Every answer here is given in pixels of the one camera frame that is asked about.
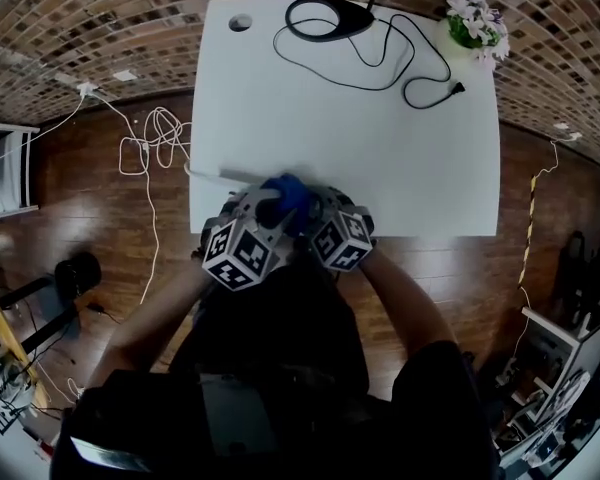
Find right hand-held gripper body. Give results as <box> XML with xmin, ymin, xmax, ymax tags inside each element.
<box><xmin>307</xmin><ymin>192</ymin><xmax>377</xmax><ymax>273</ymax></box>

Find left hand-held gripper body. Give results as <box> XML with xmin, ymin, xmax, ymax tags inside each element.
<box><xmin>200</xmin><ymin>190</ymin><xmax>285</xmax><ymax>293</ymax></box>

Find blue cloth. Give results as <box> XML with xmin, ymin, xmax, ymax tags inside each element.
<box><xmin>259</xmin><ymin>172</ymin><xmax>315</xmax><ymax>238</ymax></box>

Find person's left forearm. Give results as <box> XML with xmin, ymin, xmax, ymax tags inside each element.
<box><xmin>87</xmin><ymin>262</ymin><xmax>216</xmax><ymax>390</ymax></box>

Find person's right forearm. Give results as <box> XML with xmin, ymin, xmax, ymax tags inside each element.
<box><xmin>359</xmin><ymin>250</ymin><xmax>460</xmax><ymax>360</ymax></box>

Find shiny grey shoulder device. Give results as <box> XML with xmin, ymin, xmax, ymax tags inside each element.
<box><xmin>69</xmin><ymin>434</ymin><xmax>152</xmax><ymax>475</ymax></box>

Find person's dark clothing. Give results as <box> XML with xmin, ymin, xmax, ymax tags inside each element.
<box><xmin>49</xmin><ymin>247</ymin><xmax>501</xmax><ymax>480</ymax></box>

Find grey chest-worn tagged device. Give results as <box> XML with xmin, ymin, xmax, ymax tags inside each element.
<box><xmin>198</xmin><ymin>372</ymin><xmax>282</xmax><ymax>458</ymax></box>

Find black round bin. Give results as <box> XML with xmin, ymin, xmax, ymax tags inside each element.
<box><xmin>54</xmin><ymin>251</ymin><xmax>103</xmax><ymax>300</ymax></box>

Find black desk lamp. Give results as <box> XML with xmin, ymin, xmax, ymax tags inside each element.
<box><xmin>284</xmin><ymin>0</ymin><xmax>396</xmax><ymax>44</ymax></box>

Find yellow black striped tape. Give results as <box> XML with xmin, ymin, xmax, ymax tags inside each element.
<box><xmin>517</xmin><ymin>175</ymin><xmax>539</xmax><ymax>290</ymax></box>

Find potted flowers in white pot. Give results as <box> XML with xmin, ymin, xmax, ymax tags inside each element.
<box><xmin>432</xmin><ymin>0</ymin><xmax>511</xmax><ymax>72</ymax></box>

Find white metal shelf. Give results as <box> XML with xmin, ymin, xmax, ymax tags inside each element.
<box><xmin>0</xmin><ymin>121</ymin><xmax>42</xmax><ymax>227</ymax></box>

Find wooden desk black legs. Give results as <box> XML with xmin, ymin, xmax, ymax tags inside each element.
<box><xmin>0</xmin><ymin>275</ymin><xmax>79</xmax><ymax>415</ymax></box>

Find white open cabinet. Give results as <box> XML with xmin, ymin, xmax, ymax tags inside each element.
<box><xmin>521</xmin><ymin>305</ymin><xmax>600</xmax><ymax>440</ymax></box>

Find coiled white floor cable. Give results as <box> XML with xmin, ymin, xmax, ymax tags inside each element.
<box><xmin>99</xmin><ymin>95</ymin><xmax>194</xmax><ymax>307</ymax></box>

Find grey table cable grommet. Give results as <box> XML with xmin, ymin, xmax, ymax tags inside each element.
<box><xmin>228</xmin><ymin>12</ymin><xmax>256</xmax><ymax>33</ymax></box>

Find thin white cable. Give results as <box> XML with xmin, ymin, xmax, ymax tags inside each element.
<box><xmin>509</xmin><ymin>140</ymin><xmax>561</xmax><ymax>364</ymax></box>

